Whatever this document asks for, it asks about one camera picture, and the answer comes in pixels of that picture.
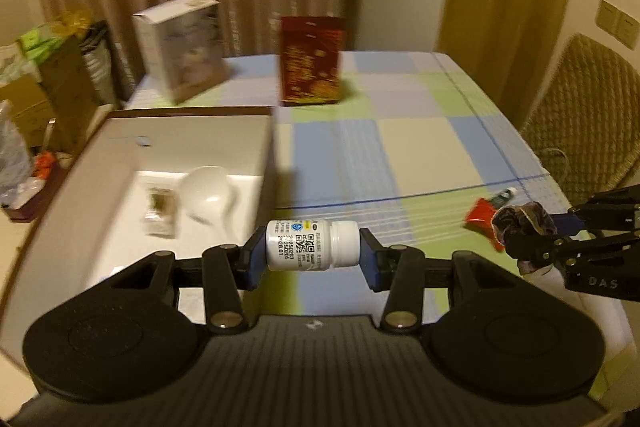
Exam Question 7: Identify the green boxes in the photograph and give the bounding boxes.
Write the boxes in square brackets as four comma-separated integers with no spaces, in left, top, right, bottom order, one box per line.
[20,22,67,64]

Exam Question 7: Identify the gold ribbon bow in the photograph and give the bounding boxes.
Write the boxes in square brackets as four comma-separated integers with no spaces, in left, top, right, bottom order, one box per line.
[55,9,94,38]

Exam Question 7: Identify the brown cardboard box white inside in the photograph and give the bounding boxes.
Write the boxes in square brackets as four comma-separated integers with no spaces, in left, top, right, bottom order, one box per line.
[0,106,278,360]

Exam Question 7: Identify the white bowl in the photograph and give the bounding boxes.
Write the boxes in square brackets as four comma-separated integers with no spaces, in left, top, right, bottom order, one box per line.
[179,164,241,228]

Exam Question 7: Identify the striped bag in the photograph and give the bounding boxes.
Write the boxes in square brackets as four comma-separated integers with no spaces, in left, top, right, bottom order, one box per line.
[80,21,127,108]

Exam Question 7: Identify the wicker chair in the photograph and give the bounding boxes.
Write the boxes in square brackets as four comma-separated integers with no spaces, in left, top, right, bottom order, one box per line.
[519,33,640,208]

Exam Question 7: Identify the tall brown cardboard box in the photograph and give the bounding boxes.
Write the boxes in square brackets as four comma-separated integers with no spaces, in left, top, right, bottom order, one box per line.
[40,37,102,154]

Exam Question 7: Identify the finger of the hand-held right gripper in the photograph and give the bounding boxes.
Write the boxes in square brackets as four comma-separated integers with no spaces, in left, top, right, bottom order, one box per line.
[505,229,640,280]
[550,186,640,238]

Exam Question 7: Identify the wall switch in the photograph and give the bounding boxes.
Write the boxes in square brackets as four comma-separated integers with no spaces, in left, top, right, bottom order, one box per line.
[596,0,640,50]

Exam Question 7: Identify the red patterned box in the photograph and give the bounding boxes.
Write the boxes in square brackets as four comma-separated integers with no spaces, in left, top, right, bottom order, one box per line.
[277,14,348,106]

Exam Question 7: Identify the plain cardboard box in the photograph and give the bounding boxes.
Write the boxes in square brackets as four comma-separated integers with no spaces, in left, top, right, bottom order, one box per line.
[0,74,57,148]

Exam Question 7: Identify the red snack packet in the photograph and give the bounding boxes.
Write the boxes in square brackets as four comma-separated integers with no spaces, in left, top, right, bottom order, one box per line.
[464,198,506,253]

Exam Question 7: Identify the checked tablecloth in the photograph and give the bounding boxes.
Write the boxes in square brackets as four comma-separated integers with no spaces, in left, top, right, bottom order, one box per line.
[122,51,631,348]

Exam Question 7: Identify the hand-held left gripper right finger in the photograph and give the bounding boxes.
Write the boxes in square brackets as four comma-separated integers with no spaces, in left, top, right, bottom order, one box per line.
[358,228,518,334]

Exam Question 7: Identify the dark patterned pouch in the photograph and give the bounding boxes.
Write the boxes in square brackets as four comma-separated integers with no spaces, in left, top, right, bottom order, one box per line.
[491,201,561,278]

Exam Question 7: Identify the small clear packet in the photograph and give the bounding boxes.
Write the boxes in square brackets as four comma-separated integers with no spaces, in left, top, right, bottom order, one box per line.
[142,187,178,238]

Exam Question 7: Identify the white pill bottle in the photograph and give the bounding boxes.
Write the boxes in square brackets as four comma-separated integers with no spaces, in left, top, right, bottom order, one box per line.
[265,218,361,272]

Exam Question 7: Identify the white picture box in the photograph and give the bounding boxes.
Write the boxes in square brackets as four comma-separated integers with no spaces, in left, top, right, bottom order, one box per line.
[131,0,231,104]

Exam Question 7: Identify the clear plastic bag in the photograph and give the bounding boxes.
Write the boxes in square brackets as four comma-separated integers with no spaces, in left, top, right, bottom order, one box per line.
[0,102,34,208]

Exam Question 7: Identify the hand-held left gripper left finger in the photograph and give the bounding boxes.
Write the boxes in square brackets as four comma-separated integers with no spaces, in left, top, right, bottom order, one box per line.
[107,226,269,334]

